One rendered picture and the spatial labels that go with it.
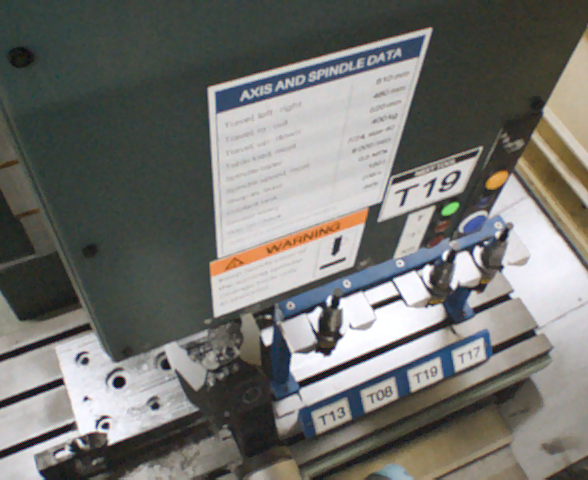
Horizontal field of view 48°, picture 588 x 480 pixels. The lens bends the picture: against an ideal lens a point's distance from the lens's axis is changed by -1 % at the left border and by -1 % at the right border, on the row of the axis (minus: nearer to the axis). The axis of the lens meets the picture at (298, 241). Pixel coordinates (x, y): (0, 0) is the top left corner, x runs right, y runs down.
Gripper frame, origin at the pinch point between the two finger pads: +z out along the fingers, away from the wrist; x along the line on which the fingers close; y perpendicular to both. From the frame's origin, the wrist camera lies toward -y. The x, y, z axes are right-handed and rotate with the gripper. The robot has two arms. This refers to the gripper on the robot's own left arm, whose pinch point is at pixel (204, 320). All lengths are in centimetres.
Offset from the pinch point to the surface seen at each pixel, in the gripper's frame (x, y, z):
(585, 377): 86, 66, -20
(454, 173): 23.4, -30.2, -7.7
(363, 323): 27.5, 23.8, -0.7
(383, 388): 34, 51, -7
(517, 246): 62, 24, 2
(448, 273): 43.7, 18.9, 0.3
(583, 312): 94, 63, -7
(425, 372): 44, 51, -7
